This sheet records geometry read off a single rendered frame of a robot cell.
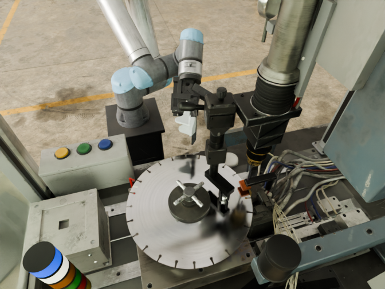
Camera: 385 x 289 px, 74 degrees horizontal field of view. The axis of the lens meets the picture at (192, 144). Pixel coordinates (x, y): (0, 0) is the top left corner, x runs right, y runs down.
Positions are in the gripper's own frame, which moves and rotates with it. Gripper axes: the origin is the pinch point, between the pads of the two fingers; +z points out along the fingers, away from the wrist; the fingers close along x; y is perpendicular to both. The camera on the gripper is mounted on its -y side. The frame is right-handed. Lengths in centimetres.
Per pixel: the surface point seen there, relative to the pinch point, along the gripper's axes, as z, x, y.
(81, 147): 2.1, -8.3, 38.0
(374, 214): 20, -16, -62
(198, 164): 6.8, 0.0, -1.7
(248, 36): -184, -243, -58
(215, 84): -90, -180, -14
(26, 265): 25, 37, 22
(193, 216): 20.4, 10.3, -1.0
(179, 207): 18.6, 9.3, 2.7
